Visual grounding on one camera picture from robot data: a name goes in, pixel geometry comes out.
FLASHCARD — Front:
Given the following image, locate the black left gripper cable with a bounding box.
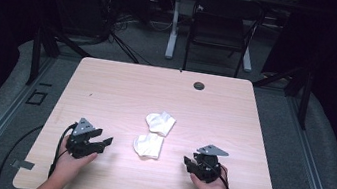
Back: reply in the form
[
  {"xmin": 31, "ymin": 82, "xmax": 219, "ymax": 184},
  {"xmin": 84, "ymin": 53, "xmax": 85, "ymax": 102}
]
[{"xmin": 48, "ymin": 120, "xmax": 79, "ymax": 183}]

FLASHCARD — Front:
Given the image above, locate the white sock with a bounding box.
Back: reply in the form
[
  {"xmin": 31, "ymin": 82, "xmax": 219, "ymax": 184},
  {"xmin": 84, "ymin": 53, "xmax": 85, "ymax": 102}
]
[
  {"xmin": 131, "ymin": 130, "xmax": 165, "ymax": 162},
  {"xmin": 142, "ymin": 108, "xmax": 179, "ymax": 140}
]

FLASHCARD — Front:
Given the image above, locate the person's left hand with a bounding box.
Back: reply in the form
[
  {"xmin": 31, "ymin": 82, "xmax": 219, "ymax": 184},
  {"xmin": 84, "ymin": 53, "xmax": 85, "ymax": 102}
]
[{"xmin": 52, "ymin": 132, "xmax": 102, "ymax": 183}]

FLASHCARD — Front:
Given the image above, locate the bundle of floor cables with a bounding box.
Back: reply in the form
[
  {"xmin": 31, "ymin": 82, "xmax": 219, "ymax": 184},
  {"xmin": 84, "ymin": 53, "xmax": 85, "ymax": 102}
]
[{"xmin": 86, "ymin": 0, "xmax": 164, "ymax": 67}]

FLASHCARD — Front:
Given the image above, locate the black floor cable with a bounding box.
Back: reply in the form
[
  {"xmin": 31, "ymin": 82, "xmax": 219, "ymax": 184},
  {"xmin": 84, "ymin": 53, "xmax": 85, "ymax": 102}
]
[{"xmin": 0, "ymin": 119, "xmax": 45, "ymax": 189}]

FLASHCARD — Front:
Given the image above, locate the grey table bracket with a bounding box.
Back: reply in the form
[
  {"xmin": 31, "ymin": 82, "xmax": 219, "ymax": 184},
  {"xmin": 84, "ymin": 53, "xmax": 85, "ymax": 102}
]
[{"xmin": 9, "ymin": 158, "xmax": 36, "ymax": 171}]

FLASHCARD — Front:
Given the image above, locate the black folding chair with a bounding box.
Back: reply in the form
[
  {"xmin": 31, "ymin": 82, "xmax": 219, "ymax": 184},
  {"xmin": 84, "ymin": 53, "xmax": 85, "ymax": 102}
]
[{"xmin": 181, "ymin": 0, "xmax": 269, "ymax": 82}]

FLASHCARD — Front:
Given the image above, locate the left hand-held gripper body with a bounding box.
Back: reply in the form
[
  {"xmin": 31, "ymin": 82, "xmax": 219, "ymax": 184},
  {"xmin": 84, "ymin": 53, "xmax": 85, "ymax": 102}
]
[{"xmin": 63, "ymin": 115, "xmax": 110, "ymax": 164}]

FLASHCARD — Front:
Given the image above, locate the black metal frame stand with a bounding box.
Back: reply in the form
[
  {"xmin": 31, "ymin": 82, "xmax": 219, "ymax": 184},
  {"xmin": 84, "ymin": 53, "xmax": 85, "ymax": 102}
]
[
  {"xmin": 246, "ymin": 58, "xmax": 317, "ymax": 131},
  {"xmin": 24, "ymin": 24, "xmax": 97, "ymax": 94}
]

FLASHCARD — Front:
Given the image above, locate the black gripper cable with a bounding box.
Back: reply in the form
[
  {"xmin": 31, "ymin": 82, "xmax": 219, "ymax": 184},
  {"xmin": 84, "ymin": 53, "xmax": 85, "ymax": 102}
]
[
  {"xmin": 206, "ymin": 162, "xmax": 238, "ymax": 189},
  {"xmin": 48, "ymin": 120, "xmax": 79, "ymax": 183}
]

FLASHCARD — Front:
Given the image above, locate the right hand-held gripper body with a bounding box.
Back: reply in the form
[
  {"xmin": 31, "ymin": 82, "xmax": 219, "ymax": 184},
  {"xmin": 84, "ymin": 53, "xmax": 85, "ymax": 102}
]
[{"xmin": 188, "ymin": 141, "xmax": 231, "ymax": 187}]

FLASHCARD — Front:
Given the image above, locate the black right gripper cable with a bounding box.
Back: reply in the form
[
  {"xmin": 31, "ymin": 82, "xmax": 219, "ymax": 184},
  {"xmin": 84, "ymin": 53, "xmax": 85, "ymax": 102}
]
[{"xmin": 206, "ymin": 162, "xmax": 238, "ymax": 189}]

